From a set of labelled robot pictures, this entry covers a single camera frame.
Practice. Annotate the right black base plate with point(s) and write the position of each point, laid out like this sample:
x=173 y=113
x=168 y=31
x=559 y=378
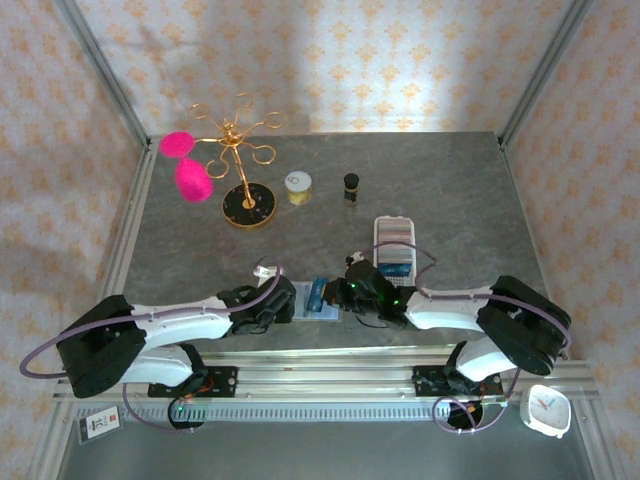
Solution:
x=427 y=380

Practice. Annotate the beige leather card holder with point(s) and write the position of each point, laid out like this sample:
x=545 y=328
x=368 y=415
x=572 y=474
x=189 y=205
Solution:
x=325 y=315

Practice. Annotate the blue plastic card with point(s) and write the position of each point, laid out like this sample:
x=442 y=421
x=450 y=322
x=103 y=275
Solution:
x=316 y=295
x=395 y=270

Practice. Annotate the gold tin with white lid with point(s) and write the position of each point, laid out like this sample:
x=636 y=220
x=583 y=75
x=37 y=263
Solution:
x=298 y=187

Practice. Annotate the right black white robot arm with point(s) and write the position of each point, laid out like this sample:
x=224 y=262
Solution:
x=450 y=312

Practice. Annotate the white slotted plastic basket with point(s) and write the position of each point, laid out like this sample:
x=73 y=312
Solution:
x=395 y=282

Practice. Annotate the aluminium mounting rail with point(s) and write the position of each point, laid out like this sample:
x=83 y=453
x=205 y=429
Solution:
x=325 y=380

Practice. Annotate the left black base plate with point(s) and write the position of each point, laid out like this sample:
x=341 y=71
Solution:
x=222 y=382

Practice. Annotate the small black capped bottle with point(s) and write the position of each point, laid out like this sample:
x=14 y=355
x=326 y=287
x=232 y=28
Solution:
x=351 y=189

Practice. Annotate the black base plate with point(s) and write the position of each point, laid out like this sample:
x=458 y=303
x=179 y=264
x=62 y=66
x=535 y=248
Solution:
x=427 y=380
x=222 y=382

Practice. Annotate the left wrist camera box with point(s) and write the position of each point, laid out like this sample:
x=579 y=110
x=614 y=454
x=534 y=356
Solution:
x=265 y=272

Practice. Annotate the aluminium table side rail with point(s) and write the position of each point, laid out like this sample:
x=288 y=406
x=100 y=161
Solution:
x=135 y=200

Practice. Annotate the stack of assorted cards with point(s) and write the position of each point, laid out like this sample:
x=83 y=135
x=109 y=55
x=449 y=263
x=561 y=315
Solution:
x=395 y=240

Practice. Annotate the aluminium frame post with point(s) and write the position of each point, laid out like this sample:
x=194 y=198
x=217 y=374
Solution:
x=100 y=65
x=545 y=70

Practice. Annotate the white square alarm clock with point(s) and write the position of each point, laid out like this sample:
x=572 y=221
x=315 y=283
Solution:
x=546 y=411

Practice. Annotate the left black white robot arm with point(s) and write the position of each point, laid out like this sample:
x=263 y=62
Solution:
x=175 y=322

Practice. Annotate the packaged label tag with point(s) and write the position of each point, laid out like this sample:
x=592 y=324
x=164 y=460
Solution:
x=100 y=425

